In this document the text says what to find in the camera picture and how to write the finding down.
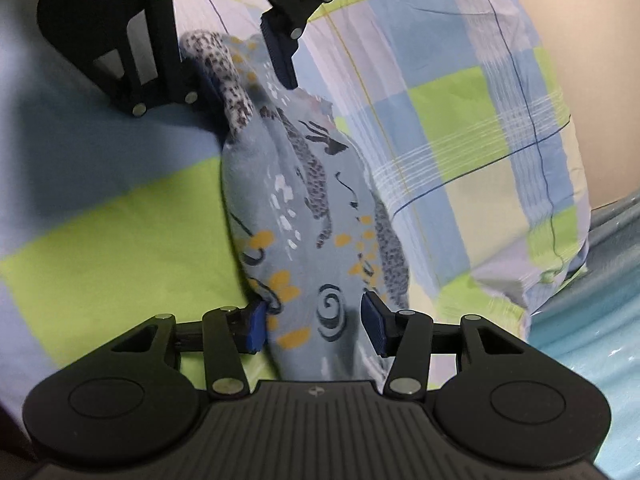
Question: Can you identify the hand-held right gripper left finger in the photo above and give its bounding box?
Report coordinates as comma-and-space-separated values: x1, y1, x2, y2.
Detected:
107, 299, 268, 401

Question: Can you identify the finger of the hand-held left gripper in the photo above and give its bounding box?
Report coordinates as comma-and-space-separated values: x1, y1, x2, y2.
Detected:
239, 0, 338, 89
91, 0, 202, 119

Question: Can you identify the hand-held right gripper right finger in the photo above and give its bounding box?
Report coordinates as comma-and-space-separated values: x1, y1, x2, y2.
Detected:
361, 290, 526, 401

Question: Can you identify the blue animal print garment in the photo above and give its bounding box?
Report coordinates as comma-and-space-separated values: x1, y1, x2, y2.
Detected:
179, 29, 412, 387

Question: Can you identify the plaid blue green blanket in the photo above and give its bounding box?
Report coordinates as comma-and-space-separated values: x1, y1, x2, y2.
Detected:
0, 0, 593, 411

